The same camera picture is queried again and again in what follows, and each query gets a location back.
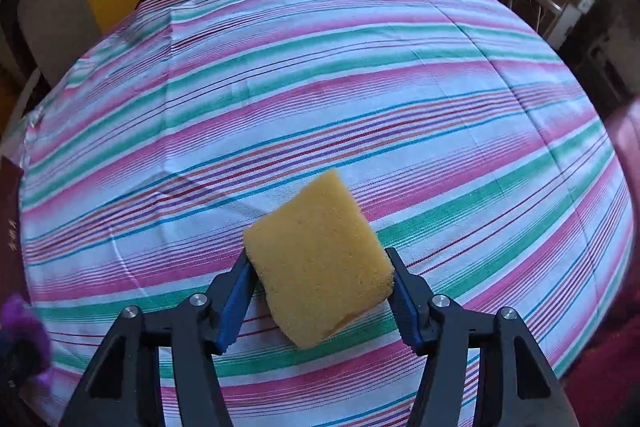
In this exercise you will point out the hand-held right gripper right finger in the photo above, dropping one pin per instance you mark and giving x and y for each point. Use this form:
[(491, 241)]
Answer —
[(404, 304)]

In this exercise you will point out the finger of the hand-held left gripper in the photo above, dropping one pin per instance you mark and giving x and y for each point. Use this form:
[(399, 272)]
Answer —
[(15, 362)]

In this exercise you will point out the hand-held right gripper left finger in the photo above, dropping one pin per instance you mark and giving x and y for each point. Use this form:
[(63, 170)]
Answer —
[(235, 302)]

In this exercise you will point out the purple snack packet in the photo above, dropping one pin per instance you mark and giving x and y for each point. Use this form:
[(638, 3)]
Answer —
[(25, 319)]

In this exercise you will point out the yellow sponge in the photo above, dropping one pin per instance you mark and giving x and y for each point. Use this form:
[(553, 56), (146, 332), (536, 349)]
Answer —
[(315, 257)]

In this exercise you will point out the striped tablecloth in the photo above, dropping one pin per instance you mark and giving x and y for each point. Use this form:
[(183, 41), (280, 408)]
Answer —
[(350, 82)]

